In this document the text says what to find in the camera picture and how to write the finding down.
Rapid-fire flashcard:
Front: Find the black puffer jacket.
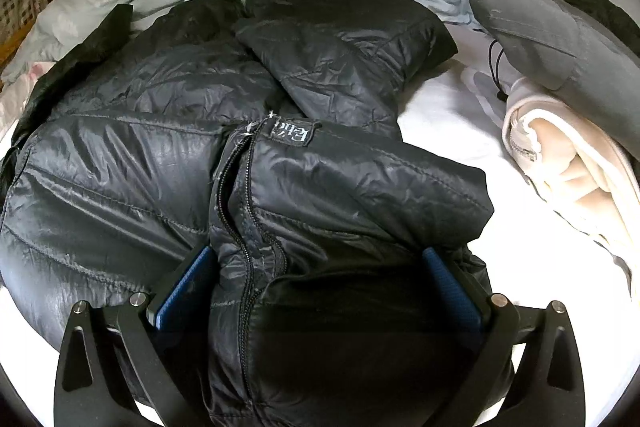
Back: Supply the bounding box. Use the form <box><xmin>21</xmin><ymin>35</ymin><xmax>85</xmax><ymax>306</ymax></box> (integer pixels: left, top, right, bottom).
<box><xmin>1</xmin><ymin>0</ymin><xmax>493</xmax><ymax>426</ymax></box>

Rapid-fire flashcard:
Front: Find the cream fleece garment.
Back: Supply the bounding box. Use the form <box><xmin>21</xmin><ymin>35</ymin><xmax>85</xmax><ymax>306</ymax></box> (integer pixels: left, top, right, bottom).
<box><xmin>502</xmin><ymin>77</ymin><xmax>639</xmax><ymax>300</ymax></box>

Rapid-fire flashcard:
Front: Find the white pink bed sheet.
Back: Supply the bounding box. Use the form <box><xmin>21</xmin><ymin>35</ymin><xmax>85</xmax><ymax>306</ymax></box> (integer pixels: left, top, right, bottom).
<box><xmin>0</xmin><ymin>24</ymin><xmax>640</xmax><ymax>427</ymax></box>

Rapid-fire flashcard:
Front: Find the grey jacket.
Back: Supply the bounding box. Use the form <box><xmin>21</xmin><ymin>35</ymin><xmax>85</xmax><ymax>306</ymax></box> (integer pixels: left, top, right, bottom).
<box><xmin>470</xmin><ymin>0</ymin><xmax>639</xmax><ymax>157</ymax></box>

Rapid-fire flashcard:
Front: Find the black cable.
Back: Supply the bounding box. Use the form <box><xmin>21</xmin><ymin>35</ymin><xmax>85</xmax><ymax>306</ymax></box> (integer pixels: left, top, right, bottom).
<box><xmin>487</xmin><ymin>37</ymin><xmax>509</xmax><ymax>101</ymax></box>

